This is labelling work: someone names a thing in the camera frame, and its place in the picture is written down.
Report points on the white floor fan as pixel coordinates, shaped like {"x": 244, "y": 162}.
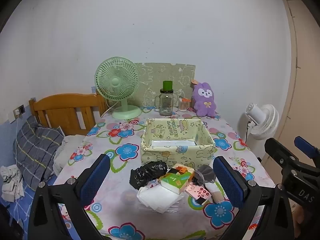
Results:
{"x": 265, "y": 120}

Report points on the white blanket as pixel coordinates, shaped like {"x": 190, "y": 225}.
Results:
{"x": 67, "y": 147}

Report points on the glass jar with green lid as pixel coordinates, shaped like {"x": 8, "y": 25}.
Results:
{"x": 166, "y": 102}

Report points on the cotton swab container orange lid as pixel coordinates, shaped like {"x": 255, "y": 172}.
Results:
{"x": 184, "y": 106}

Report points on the green desk fan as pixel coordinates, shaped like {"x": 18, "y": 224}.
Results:
{"x": 116, "y": 80}

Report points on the green cartoon print board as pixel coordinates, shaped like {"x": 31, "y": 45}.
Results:
{"x": 155, "y": 80}

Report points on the purple plush toy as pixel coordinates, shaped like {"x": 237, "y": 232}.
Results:
{"x": 203, "y": 102}

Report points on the wall socket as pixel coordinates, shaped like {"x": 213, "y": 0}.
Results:
{"x": 20, "y": 110}

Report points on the person's right hand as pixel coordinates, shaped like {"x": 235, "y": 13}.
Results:
{"x": 298, "y": 213}

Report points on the cartoon print tissue pack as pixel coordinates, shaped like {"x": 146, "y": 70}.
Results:
{"x": 175, "y": 180}

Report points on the grey white sock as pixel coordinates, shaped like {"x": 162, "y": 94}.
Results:
{"x": 206, "y": 173}

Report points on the wooden bed headboard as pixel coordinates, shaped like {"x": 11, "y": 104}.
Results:
{"x": 60, "y": 115}

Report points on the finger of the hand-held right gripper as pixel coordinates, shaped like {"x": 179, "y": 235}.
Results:
{"x": 275, "y": 150}
{"x": 303, "y": 146}

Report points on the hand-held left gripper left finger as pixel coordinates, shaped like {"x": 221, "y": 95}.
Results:
{"x": 96, "y": 180}

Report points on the floral tablecloth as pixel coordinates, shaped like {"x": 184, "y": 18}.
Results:
{"x": 112, "y": 135}

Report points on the blue checked bed sheet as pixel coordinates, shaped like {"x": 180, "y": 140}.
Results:
{"x": 22, "y": 212}

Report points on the pink wet wipes packet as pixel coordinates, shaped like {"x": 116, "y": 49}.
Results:
{"x": 200, "y": 192}

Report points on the beige door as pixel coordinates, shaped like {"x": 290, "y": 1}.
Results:
{"x": 307, "y": 80}

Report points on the white tissue pack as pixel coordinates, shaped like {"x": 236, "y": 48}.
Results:
{"x": 160, "y": 198}

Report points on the grey plaid pillow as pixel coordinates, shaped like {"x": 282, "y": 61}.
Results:
{"x": 37, "y": 150}

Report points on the black plastic bag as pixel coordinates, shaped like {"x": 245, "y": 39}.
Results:
{"x": 145, "y": 173}

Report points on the crumpled grey white cloth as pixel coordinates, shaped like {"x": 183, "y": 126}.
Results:
{"x": 11, "y": 185}

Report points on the yellow cartoon storage box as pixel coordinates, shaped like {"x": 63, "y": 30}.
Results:
{"x": 175, "y": 155}

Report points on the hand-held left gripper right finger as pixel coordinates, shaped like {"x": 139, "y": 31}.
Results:
{"x": 230, "y": 182}

